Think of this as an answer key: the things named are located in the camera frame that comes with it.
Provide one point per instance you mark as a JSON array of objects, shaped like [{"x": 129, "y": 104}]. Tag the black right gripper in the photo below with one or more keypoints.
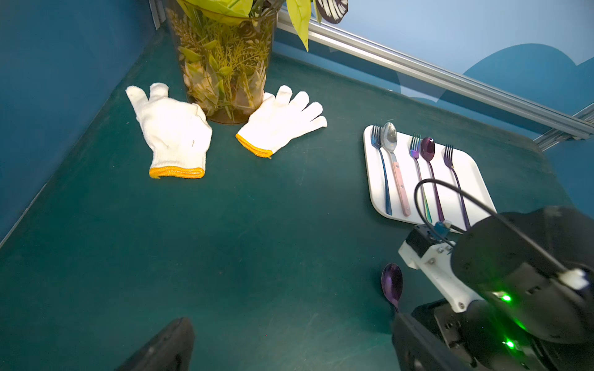
[{"x": 477, "y": 337}]

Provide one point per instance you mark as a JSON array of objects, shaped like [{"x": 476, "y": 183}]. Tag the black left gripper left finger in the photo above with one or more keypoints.
[{"x": 170, "y": 349}]

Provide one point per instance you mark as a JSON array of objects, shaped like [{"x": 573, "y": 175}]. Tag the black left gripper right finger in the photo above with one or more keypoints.
[{"x": 418, "y": 349}]

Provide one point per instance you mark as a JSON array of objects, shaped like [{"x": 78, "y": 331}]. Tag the purple metal spoon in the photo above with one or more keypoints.
[{"x": 392, "y": 284}]

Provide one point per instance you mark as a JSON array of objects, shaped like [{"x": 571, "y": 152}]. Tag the rainbow iridescent fork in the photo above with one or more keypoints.
[{"x": 414, "y": 152}]

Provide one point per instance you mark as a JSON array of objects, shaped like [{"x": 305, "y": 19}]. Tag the silver spoon pink handle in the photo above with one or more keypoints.
[{"x": 389, "y": 142}]

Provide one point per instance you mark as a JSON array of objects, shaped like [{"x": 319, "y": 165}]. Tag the blue metal fork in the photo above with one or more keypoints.
[{"x": 376, "y": 142}]

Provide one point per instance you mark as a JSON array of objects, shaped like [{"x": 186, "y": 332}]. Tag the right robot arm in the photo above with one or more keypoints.
[{"x": 517, "y": 294}]

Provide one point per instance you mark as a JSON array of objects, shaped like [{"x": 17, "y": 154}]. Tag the white glove left of vase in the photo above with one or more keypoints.
[{"x": 177, "y": 132}]

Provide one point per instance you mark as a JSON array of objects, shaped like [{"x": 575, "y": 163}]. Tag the white glove of vase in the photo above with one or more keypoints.
[
  {"x": 177, "y": 132},
  {"x": 282, "y": 117}
]

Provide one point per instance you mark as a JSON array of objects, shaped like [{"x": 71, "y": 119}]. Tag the white glove right of vase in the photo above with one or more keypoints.
[{"x": 282, "y": 117}]

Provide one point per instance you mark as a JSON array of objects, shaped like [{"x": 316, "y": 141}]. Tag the glass vase with plants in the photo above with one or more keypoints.
[{"x": 224, "y": 48}]

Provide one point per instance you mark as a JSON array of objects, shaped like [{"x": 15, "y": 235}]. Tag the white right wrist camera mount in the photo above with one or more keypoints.
[{"x": 422, "y": 251}]

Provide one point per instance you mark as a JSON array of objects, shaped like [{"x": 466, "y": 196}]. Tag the right aluminium side rail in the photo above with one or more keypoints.
[{"x": 580, "y": 128}]

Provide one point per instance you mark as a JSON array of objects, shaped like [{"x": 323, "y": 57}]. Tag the aluminium back rail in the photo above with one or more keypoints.
[{"x": 529, "y": 88}]

